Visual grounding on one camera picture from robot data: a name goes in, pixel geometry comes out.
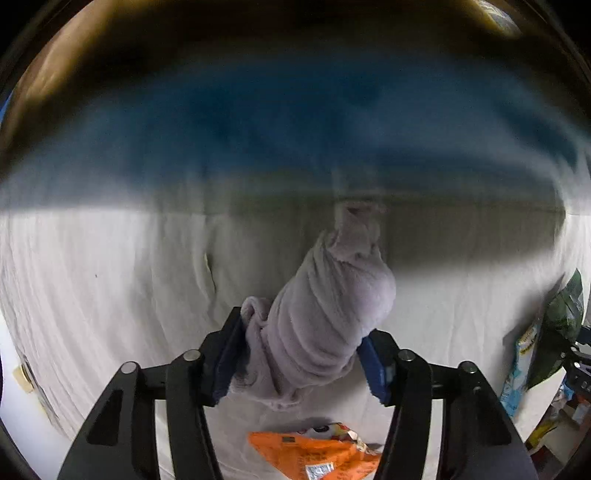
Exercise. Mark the white bed sheet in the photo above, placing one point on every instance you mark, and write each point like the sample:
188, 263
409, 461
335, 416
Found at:
138, 295

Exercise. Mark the blue blanket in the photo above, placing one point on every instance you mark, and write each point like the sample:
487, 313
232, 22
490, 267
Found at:
277, 134

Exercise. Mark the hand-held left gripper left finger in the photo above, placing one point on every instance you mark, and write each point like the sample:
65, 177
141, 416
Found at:
229, 357

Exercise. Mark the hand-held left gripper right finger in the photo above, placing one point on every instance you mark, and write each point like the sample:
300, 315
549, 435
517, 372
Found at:
373, 367

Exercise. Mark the lilac fleece cloth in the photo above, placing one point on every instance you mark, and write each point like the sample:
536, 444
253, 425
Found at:
318, 314

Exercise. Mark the orange snack packet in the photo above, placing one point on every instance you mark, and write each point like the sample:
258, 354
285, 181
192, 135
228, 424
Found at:
318, 454

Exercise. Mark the light blue snack packet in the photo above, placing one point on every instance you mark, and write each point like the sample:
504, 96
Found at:
519, 369

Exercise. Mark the dark green snack bag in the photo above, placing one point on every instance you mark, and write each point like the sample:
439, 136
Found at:
554, 337

